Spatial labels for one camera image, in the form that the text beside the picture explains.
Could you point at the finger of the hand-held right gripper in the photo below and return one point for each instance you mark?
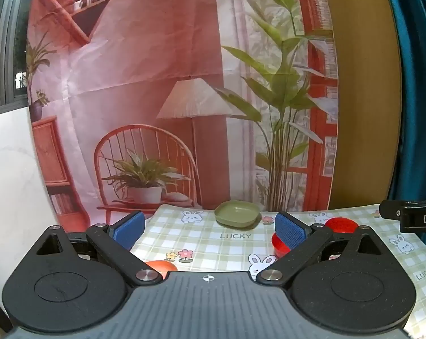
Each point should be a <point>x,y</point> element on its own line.
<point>389,210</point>

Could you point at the printed room scene backdrop cloth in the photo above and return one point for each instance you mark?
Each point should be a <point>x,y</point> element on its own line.
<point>145,60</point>

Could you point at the yellow wooden panel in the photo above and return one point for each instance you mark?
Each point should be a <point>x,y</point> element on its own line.
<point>368,113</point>

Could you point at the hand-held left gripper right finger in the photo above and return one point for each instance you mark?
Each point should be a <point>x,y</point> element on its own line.
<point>289,231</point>

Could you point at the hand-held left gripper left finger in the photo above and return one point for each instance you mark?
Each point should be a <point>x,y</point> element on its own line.
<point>130,231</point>

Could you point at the teal curtain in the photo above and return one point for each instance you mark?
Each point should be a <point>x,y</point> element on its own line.
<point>421,77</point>

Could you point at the green square plate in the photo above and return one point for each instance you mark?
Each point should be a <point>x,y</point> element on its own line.
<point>237,213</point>

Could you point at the orange plastic bowl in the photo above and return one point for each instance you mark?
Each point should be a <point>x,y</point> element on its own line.
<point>160,266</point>

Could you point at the red plastic bowl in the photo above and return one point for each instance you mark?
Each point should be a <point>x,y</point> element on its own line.
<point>341,224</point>
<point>279,246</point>

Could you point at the green checked bunny tablecloth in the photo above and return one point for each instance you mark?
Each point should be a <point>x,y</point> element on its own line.
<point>213,250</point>

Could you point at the dark window frame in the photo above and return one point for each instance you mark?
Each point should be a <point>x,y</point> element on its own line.
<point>8,60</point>

